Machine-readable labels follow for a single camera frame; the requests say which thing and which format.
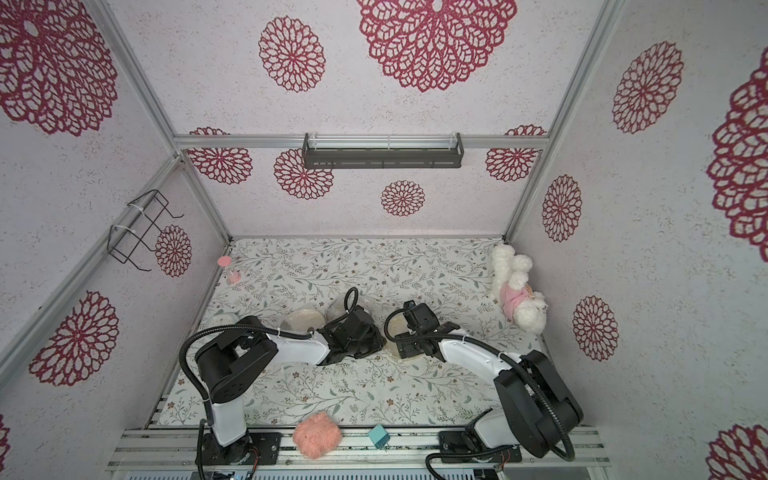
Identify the aluminium front rail frame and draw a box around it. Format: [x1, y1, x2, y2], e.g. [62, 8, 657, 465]
[105, 427, 611, 474]

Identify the teal small cube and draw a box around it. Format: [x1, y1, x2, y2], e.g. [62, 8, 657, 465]
[368, 425, 390, 449]

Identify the pink fluffy ball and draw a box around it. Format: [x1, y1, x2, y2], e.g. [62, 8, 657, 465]
[292, 412, 342, 460]

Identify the white plush poodle pink shirt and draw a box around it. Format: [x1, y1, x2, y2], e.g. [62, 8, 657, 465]
[491, 244, 548, 335]

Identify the black wall shelf rail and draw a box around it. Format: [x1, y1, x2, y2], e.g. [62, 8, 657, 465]
[300, 133, 465, 170]

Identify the bubble-wrapped plate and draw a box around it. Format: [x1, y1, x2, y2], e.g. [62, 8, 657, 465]
[326, 295, 374, 323]
[279, 307, 327, 333]

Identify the cream dinner plate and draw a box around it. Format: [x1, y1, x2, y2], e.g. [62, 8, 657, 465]
[384, 313, 411, 361]

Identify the black wire wall rack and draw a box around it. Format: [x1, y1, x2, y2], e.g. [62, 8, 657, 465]
[106, 189, 184, 273]

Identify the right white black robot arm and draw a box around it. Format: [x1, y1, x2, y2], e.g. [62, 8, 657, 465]
[383, 301, 584, 462]

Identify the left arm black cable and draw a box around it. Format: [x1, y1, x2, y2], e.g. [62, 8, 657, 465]
[178, 286, 361, 480]

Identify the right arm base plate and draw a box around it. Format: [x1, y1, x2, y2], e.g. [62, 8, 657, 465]
[438, 430, 522, 464]

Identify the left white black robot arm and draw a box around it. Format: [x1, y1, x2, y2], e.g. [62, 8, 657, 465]
[178, 306, 386, 447]

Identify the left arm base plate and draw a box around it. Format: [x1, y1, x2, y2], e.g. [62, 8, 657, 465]
[195, 431, 283, 467]

